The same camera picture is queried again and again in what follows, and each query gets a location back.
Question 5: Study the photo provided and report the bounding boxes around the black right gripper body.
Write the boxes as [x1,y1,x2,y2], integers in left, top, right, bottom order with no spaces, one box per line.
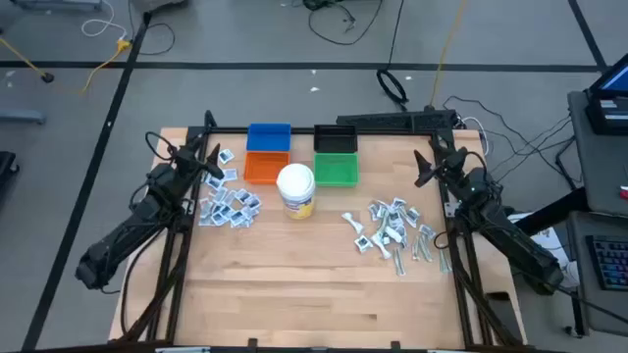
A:
[431,145,471,181]

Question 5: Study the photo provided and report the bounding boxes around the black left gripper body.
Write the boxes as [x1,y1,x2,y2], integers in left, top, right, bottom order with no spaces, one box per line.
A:
[171,138,210,180]

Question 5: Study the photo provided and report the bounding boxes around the orange plastic basket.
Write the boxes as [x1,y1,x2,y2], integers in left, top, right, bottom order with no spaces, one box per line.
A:
[242,150,291,185]

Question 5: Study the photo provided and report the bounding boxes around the blue plastic basket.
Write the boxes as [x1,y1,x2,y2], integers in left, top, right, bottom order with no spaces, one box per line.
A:
[245,123,292,153]

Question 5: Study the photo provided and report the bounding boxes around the Lysol wipes canister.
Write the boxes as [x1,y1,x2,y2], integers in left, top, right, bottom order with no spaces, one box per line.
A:
[275,163,317,221]

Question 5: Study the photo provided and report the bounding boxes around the green plastic basket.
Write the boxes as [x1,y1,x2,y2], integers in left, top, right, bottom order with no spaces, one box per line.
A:
[313,152,361,188]

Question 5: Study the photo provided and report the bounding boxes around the black plastic basket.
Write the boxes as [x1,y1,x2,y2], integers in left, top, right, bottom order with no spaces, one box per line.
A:
[313,124,359,155]

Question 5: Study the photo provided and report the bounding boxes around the black table leg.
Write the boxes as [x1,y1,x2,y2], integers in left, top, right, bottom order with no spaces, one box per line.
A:
[512,187,590,237]

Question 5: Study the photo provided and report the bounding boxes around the grey side table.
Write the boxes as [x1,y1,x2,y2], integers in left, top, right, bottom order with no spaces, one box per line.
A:
[567,90,628,218]

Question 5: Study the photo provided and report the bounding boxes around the black flat panel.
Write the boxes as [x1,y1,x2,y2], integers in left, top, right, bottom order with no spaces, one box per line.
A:
[484,290,525,346]

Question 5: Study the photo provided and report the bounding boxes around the small wipes canister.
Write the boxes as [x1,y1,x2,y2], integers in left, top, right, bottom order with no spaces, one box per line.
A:
[561,261,583,289]

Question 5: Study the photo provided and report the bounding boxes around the black laptop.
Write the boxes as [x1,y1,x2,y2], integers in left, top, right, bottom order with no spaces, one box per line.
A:
[584,52,628,137]

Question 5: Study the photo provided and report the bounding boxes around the grey desk foot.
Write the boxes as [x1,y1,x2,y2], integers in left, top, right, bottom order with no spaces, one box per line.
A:
[0,108,48,126]

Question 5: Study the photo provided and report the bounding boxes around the black chair base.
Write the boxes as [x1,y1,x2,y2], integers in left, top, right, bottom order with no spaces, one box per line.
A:
[0,150,21,207]

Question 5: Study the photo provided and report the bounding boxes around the black backlit keyboard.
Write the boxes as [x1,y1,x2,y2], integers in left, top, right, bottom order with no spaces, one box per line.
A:
[585,233,628,292]

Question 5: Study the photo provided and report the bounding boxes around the wooden desk grey legs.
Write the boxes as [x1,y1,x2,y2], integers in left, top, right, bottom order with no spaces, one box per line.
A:
[9,0,104,12]

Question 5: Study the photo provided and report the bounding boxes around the black perforated cable tray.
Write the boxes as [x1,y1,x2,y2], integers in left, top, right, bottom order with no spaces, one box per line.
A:
[336,109,458,134]

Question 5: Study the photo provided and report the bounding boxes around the black hanging coiled cable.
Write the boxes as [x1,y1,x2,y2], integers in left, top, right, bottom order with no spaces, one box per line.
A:
[375,0,410,108]

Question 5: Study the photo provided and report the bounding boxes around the black aluminium table frame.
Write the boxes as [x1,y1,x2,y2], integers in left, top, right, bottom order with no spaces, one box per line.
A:
[117,110,526,353]

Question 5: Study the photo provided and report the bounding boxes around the yellow hanging cable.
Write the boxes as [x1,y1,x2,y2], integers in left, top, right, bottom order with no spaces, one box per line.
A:
[0,36,55,83]
[429,0,467,108]

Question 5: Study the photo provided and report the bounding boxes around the black looped floor cable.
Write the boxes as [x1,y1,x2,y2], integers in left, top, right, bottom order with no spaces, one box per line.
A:
[128,0,177,57]
[301,0,385,47]

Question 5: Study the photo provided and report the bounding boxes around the yellow extension cord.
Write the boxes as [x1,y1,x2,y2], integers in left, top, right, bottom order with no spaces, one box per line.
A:
[80,38,133,94]

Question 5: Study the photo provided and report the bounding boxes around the white floor cable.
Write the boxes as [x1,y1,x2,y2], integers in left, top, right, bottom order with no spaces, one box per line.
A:
[80,0,129,39]

